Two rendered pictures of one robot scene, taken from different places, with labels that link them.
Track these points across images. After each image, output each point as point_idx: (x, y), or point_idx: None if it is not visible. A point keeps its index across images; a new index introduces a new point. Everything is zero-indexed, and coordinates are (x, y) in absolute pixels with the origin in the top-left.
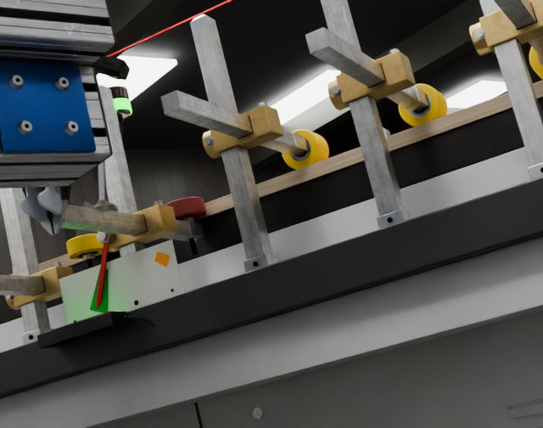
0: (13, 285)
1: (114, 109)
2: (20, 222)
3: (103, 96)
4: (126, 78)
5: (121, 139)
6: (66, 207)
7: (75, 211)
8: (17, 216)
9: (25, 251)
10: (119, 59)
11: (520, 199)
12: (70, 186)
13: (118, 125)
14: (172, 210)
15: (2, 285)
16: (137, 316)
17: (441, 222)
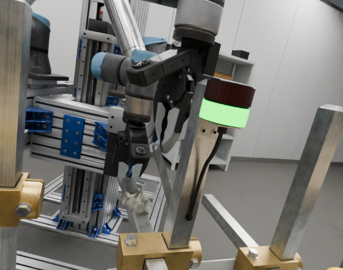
0: (227, 231)
1: (199, 115)
2: (286, 203)
3: (194, 97)
4: (140, 85)
5: (189, 157)
6: (117, 179)
7: (123, 186)
8: (286, 197)
9: (277, 229)
10: (134, 64)
11: None
12: (114, 169)
13: (193, 137)
14: (121, 257)
15: (221, 224)
16: None
17: None
